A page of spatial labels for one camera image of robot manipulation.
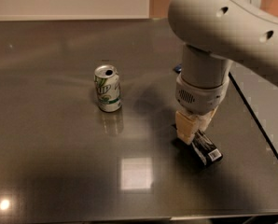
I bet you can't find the black rxbar chocolate bar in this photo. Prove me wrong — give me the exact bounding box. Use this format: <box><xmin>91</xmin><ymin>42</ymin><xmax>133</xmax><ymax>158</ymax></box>
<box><xmin>172</xmin><ymin>130</ymin><xmax>223</xmax><ymax>168</ymax></box>

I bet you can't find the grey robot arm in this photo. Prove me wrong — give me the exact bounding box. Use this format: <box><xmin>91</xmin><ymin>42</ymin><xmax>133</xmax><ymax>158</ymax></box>
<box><xmin>168</xmin><ymin>0</ymin><xmax>278</xmax><ymax>144</ymax></box>

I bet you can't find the white green 7up can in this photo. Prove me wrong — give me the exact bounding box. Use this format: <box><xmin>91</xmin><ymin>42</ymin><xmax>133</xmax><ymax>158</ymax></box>
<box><xmin>94</xmin><ymin>64</ymin><xmax>121</xmax><ymax>112</ymax></box>

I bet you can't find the grey side table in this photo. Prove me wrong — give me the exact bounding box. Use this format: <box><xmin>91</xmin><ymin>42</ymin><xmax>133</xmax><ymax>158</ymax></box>
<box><xmin>230</xmin><ymin>63</ymin><xmax>278</xmax><ymax>159</ymax></box>

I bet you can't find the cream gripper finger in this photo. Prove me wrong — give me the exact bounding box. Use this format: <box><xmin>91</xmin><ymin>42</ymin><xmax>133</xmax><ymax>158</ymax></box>
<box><xmin>199</xmin><ymin>108</ymin><xmax>217</xmax><ymax>132</ymax></box>
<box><xmin>175</xmin><ymin>110</ymin><xmax>199</xmax><ymax>145</ymax></box>

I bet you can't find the blue snack bar wrapper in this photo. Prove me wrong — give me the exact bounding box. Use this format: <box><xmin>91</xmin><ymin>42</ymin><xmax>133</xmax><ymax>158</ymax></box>
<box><xmin>174</xmin><ymin>63</ymin><xmax>182</xmax><ymax>73</ymax></box>

